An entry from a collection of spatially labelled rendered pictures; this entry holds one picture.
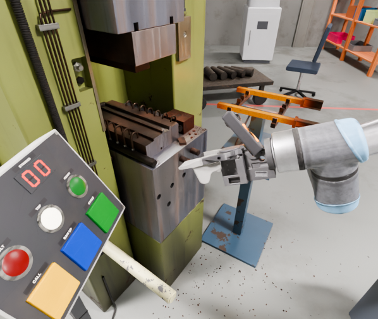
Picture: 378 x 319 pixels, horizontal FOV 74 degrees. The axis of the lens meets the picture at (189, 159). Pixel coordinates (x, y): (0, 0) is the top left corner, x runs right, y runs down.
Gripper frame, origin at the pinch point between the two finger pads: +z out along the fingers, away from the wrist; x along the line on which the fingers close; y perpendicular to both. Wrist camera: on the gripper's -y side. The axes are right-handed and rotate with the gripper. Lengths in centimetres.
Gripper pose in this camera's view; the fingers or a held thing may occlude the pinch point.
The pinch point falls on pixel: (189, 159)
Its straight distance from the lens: 62.7
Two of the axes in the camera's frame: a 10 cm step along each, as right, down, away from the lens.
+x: 3.6, -1.8, 9.2
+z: -9.1, 1.7, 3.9
